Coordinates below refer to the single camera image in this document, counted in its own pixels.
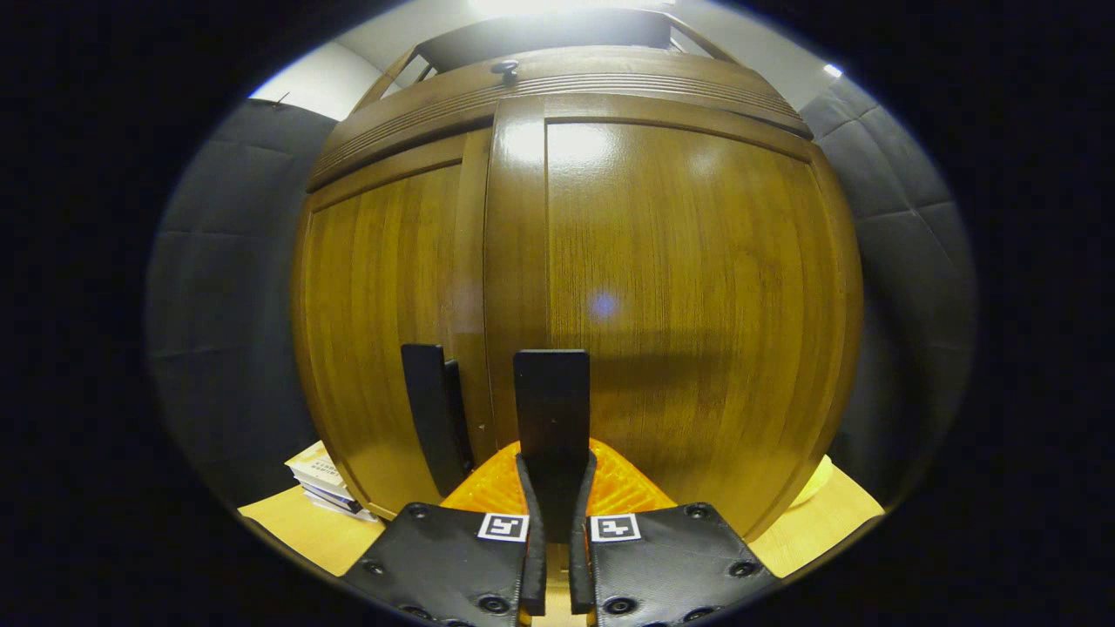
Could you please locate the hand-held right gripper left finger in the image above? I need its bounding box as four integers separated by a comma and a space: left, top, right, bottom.
340, 440, 548, 627

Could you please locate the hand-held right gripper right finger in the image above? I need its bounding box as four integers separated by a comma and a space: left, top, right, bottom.
571, 440, 781, 627

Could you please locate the black door handle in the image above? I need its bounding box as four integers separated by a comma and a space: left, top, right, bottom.
401, 343, 476, 499
512, 349, 591, 545

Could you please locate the wooden cabinet door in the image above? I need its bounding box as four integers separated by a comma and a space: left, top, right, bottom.
482, 94, 865, 543
290, 129, 497, 519

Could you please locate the wooden double-door shoe cabinet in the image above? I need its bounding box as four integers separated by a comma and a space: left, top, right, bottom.
290, 9, 865, 543

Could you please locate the white paperback book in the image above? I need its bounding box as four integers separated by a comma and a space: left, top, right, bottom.
305, 492, 380, 523
296, 479, 362, 513

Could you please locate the yellow round plush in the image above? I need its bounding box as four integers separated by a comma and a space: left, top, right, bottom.
788, 455, 835, 510

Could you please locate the black backdrop cloth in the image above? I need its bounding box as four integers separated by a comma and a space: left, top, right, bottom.
144, 74, 978, 510

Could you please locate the wooden drawer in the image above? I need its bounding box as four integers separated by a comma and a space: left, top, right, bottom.
307, 45, 813, 192

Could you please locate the ceiling light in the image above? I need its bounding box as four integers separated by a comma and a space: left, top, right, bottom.
466, 0, 680, 18

